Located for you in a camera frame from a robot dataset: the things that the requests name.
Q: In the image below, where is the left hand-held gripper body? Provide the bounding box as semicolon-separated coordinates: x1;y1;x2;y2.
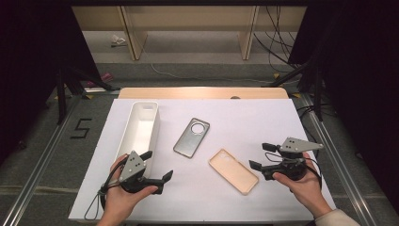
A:
118;150;165;195

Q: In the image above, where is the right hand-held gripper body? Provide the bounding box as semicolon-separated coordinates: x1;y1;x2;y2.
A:
262;137;325;182

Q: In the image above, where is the beige phone case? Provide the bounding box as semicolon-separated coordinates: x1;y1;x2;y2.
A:
208;148;260;196

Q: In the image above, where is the white plastic storage bin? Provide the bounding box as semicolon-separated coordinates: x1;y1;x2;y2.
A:
114;101;161;180

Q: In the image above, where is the grey phone case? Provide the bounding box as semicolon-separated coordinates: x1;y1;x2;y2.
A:
172;117;211;159

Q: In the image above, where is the person's left hand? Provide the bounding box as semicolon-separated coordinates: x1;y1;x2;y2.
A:
103;153;159;222

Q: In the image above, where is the person's right hand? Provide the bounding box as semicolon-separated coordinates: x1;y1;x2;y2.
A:
272;152;333;219

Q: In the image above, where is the white table cover sheet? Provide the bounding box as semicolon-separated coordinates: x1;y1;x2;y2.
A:
68;98;337;223

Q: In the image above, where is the black curtain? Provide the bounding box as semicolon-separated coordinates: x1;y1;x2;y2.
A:
288;0;399;215
0;0;102;164

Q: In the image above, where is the crumpled white paper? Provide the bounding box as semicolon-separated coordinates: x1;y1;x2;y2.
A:
110;34;127;48

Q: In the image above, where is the light wooden shelf unit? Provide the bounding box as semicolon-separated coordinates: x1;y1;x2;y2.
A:
71;5;308;61

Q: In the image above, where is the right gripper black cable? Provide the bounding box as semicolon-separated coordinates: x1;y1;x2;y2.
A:
304;156;324;191

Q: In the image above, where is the aluminium floor rail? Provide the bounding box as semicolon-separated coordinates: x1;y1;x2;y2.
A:
1;93;83;226
299;93;377;226

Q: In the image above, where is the bundle of black cables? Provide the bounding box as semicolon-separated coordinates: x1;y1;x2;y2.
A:
253;5;302;74

